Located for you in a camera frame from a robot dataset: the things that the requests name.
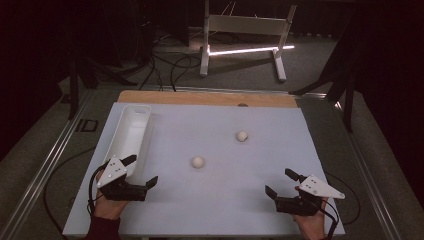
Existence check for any black metal stand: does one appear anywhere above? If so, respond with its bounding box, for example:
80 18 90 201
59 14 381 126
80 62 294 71
288 19 357 134
67 46 138 121

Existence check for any pale blue table mat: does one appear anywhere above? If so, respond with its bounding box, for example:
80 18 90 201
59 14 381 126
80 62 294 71
62 101 346 238

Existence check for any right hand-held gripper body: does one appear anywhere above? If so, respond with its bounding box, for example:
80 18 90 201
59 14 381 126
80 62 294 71
275 174 346 217

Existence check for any left hand-held gripper cable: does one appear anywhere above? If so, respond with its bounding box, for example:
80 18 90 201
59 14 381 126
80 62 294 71
87 161 110 218

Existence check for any wooden board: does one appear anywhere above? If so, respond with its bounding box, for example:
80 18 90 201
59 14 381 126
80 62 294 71
138 84 329 100

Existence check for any white stand frame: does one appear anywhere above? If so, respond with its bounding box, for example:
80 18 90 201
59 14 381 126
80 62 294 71
198 0 298 83

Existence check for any hand-held gripper cable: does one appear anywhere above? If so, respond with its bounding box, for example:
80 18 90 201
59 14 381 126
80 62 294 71
311 195 340 240
87 161 110 218

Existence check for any metal floor rail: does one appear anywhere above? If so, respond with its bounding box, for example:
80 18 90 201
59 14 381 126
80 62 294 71
333 99 403 240
0 89 95 240

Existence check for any person's left hand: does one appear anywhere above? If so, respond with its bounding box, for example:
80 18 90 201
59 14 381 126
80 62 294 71
93 170 130 221

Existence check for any person's right hand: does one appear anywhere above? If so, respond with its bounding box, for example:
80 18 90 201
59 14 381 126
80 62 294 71
291 185 330 240

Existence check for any white plastic bin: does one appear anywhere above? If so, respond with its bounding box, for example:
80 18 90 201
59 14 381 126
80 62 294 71
103 104 153 178

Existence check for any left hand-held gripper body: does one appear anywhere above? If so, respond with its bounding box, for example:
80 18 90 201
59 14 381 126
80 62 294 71
97 155 148 202

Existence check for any black floor cable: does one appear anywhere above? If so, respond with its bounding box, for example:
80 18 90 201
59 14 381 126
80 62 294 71
324 171 362 226
169 53 202 93
42 145 98 236
137 39 165 92

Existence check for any right hand-held gripper cable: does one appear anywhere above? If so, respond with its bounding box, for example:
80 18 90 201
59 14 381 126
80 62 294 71
311 195 340 240

